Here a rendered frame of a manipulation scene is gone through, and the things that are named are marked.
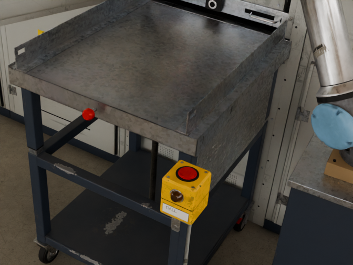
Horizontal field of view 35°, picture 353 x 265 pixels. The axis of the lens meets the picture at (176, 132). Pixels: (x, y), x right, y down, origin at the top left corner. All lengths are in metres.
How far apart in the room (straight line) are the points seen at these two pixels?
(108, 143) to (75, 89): 1.03
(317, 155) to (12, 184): 1.46
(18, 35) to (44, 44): 0.91
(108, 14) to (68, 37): 0.22
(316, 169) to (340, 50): 0.36
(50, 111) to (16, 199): 0.48
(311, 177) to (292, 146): 0.62
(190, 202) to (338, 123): 0.38
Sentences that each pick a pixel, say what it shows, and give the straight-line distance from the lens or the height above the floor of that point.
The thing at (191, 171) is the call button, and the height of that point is 0.91.
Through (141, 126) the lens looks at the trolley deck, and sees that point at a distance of 1.44.
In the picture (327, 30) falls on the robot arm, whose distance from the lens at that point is 1.28.
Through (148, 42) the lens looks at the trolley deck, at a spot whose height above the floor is 0.85.
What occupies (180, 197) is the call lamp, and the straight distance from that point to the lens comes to 1.16.
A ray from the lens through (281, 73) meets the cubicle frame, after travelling 1.98.
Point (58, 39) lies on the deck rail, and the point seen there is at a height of 0.87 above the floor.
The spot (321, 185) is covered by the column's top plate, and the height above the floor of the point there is 0.75.
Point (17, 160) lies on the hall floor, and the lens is 2.69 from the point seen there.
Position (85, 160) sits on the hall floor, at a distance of 2.65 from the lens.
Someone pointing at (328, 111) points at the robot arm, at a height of 0.99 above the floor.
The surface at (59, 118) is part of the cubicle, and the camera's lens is 2.69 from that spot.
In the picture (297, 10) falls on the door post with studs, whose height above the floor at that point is 0.96.
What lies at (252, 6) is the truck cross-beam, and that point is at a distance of 1.97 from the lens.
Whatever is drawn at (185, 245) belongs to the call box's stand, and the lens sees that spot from 1.32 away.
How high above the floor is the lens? 1.65
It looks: 35 degrees down
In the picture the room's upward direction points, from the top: 5 degrees clockwise
